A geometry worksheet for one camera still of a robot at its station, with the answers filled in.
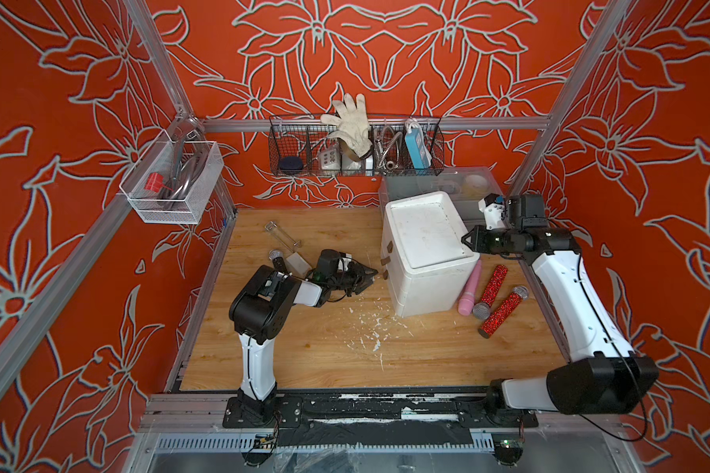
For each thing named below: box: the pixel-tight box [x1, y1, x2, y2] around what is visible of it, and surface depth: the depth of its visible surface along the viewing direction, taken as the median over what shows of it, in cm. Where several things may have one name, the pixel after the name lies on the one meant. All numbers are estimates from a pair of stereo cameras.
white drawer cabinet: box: [380, 191, 481, 319], surface depth 83 cm
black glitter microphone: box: [268, 248, 287, 273], surface depth 102 cm
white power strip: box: [318, 147, 341, 171], surface depth 96 cm
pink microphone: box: [457, 259, 483, 317], surface depth 92 cm
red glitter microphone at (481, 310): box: [472, 264, 508, 321], surface depth 92 cm
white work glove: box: [320, 92, 373, 162], surface depth 90 cm
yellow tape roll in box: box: [461, 173, 490, 201], surface depth 105 cm
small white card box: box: [285, 251, 313, 278], surface depth 103 cm
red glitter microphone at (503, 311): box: [478, 285, 530, 339], surface depth 87 cm
